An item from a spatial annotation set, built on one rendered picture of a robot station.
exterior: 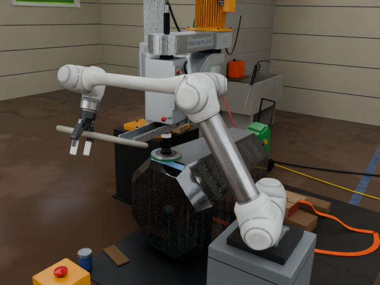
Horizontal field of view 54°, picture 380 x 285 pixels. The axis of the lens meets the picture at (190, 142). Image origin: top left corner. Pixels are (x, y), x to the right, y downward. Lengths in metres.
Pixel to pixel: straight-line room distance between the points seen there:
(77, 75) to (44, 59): 7.61
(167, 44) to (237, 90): 3.38
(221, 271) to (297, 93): 6.14
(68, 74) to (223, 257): 1.06
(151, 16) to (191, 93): 2.15
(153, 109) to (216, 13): 0.94
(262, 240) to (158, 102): 1.29
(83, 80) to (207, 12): 1.54
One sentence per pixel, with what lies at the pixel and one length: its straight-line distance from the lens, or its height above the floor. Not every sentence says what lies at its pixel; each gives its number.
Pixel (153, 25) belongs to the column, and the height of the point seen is 1.71.
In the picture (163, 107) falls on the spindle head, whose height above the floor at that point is 1.23.
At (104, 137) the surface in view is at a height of 1.25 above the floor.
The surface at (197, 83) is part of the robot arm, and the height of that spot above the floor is 1.57.
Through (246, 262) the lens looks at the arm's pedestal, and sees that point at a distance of 1.75.
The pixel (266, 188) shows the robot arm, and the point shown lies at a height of 1.10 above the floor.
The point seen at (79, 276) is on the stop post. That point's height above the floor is 1.08.
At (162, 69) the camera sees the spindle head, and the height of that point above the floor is 1.48.
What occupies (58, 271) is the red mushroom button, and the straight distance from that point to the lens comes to 1.22.
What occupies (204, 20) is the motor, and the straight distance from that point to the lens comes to 3.00.
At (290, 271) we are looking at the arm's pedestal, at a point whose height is 0.80.
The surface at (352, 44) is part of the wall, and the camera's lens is 7.39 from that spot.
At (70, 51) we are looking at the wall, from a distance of 9.73.
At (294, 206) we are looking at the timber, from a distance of 3.56.
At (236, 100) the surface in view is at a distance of 5.71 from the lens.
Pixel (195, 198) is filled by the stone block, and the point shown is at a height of 0.62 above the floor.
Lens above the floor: 1.82
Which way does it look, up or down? 19 degrees down
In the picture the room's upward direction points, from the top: 2 degrees clockwise
